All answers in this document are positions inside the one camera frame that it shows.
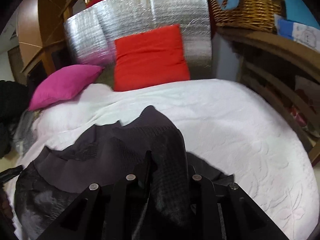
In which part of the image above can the red cushion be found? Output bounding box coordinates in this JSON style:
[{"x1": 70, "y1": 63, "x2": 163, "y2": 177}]
[{"x1": 113, "y1": 24, "x2": 190, "y2": 92}]

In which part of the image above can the silver foil insulation board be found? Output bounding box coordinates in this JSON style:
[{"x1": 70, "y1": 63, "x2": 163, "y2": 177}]
[{"x1": 64, "y1": 0, "x2": 212, "y2": 79}]

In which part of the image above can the wooden side table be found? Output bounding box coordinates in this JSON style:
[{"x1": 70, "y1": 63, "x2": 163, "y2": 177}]
[{"x1": 217, "y1": 27, "x2": 319, "y2": 166}]

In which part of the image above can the teal cardboard box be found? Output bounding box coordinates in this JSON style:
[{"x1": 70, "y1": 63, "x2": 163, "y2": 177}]
[{"x1": 284, "y1": 0, "x2": 319, "y2": 29}]

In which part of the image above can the magenta pillow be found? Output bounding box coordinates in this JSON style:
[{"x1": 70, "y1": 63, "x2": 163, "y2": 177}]
[{"x1": 28, "y1": 64, "x2": 104, "y2": 111}]

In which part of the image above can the pile of black coats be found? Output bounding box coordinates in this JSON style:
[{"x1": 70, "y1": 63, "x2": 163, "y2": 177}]
[{"x1": 1, "y1": 80, "x2": 29, "y2": 158}]

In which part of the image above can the brown wooden pillar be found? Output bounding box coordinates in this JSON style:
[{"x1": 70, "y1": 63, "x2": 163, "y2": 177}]
[{"x1": 17, "y1": 0, "x2": 66, "y2": 76}]

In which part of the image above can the white bed blanket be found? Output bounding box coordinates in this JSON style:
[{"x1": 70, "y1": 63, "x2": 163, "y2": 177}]
[{"x1": 17, "y1": 79, "x2": 319, "y2": 239}]

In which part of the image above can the wicker basket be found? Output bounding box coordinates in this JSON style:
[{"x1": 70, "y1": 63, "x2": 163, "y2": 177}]
[{"x1": 208, "y1": 0, "x2": 286, "y2": 33}]

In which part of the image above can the grey folded garment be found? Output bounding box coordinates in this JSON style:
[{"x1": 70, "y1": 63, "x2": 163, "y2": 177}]
[{"x1": 12, "y1": 111, "x2": 39, "y2": 156}]

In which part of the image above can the black quilted jacket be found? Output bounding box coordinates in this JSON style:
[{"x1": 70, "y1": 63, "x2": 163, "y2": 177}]
[{"x1": 13, "y1": 105, "x2": 235, "y2": 240}]

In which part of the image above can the blue white tissue pack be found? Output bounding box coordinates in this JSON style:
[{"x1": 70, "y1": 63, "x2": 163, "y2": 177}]
[{"x1": 274, "y1": 14, "x2": 320, "y2": 52}]

